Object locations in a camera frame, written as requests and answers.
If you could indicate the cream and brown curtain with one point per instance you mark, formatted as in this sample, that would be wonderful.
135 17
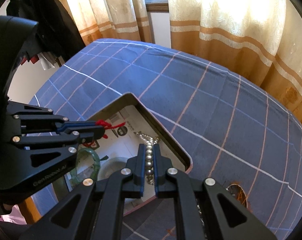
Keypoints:
259 39

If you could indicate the dark hanging clothes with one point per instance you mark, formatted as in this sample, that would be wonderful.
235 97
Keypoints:
57 33

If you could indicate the blue checked bed sheet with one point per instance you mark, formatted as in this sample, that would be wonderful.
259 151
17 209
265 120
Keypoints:
233 130

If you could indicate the pale white jade bangle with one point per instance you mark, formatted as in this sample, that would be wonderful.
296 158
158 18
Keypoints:
110 166

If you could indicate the pink metal tin box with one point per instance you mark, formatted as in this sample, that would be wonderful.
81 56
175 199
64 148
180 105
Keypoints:
141 128

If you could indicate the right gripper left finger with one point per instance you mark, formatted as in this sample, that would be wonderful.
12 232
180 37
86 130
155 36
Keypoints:
93 210

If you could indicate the red cord charm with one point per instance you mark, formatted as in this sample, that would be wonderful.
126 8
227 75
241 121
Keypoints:
106 126

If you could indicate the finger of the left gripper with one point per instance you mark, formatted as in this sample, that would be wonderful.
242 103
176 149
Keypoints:
27 119
50 147

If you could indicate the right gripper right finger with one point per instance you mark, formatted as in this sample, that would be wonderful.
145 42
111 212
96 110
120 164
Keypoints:
203 208

